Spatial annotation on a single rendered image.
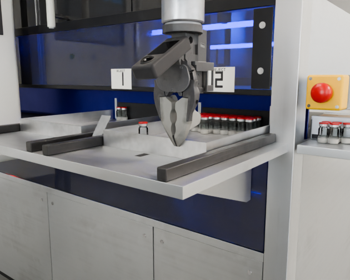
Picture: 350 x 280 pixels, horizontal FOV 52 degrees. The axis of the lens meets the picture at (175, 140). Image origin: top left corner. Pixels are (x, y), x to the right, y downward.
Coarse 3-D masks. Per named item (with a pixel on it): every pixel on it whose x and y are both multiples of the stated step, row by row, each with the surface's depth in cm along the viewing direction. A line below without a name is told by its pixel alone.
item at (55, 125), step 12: (24, 120) 97; (36, 120) 102; (48, 120) 105; (60, 120) 108; (72, 120) 112; (84, 120) 116; (96, 120) 120; (132, 120) 96; (144, 120) 100; (156, 120) 104; (36, 132) 94; (48, 132) 91; (60, 132) 88; (72, 132) 85; (84, 132) 84
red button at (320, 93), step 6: (318, 84) 72; (324, 84) 71; (312, 90) 73; (318, 90) 72; (324, 90) 71; (330, 90) 71; (312, 96) 73; (318, 96) 72; (324, 96) 71; (330, 96) 71; (318, 102) 73
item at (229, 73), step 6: (210, 72) 90; (228, 72) 87; (234, 72) 86; (210, 78) 90; (228, 78) 87; (210, 84) 91; (222, 84) 89; (228, 84) 88; (216, 90) 90; (222, 90) 89; (228, 90) 88
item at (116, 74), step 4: (112, 72) 111; (116, 72) 110; (120, 72) 109; (124, 72) 108; (128, 72) 107; (112, 76) 111; (116, 76) 110; (120, 76) 109; (124, 76) 108; (128, 76) 107; (112, 80) 111; (116, 80) 110; (120, 80) 109; (124, 80) 108; (128, 80) 107; (112, 84) 112; (116, 84) 111; (120, 84) 110; (124, 84) 109; (128, 84) 108; (112, 88) 112; (116, 88) 111; (120, 88) 110; (124, 88) 109; (128, 88) 108
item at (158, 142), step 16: (112, 128) 79; (128, 128) 83; (160, 128) 93; (256, 128) 79; (112, 144) 77; (128, 144) 74; (144, 144) 71; (160, 144) 69; (192, 144) 64; (208, 144) 63; (224, 144) 68
